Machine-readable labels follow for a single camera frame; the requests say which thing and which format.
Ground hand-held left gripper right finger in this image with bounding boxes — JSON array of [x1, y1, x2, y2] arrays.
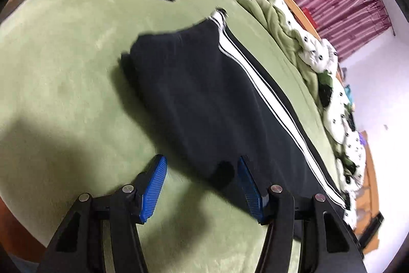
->
[[237, 155, 368, 273]]

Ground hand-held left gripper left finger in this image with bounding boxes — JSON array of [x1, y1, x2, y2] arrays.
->
[[37, 155, 168, 273]]

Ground black pants with white stripes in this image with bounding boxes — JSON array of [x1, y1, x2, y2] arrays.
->
[[121, 9, 347, 210]]

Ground green fleece blanket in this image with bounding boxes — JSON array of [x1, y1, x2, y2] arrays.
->
[[0, 0, 339, 273]]

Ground white flower-print quilt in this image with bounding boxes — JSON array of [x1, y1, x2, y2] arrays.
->
[[236, 0, 368, 229]]

